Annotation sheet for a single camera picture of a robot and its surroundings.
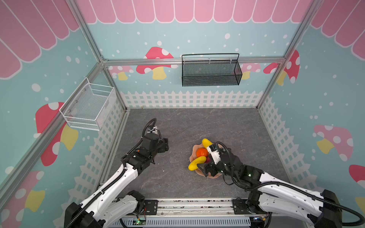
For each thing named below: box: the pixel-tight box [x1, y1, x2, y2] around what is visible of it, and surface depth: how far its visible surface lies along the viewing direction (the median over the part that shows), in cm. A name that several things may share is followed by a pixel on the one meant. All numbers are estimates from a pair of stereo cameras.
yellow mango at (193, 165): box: [188, 155, 207, 171], surface depth 83 cm
